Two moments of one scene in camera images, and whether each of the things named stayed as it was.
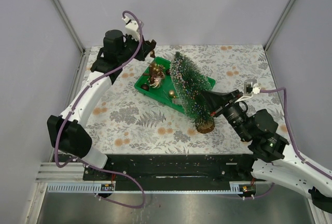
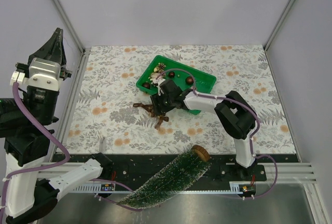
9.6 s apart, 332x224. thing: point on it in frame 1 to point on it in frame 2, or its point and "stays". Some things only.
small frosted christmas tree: (190, 88) to (176, 177)
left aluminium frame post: (63, 14) stays
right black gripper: (215, 100) to (156, 99)
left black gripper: (144, 50) to (53, 49)
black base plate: (173, 168) stays
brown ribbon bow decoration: (156, 75) to (150, 108)
